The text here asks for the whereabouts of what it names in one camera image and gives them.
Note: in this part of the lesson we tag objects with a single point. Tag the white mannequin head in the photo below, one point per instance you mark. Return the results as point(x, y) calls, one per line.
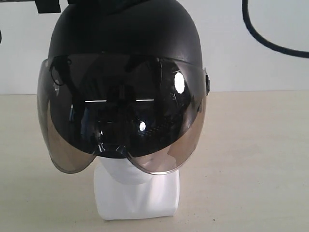
point(122, 191)

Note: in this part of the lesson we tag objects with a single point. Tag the black helmet with visor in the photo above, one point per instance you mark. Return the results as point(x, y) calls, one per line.
point(123, 80)

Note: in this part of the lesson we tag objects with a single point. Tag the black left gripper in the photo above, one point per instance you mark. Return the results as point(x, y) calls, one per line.
point(48, 6)

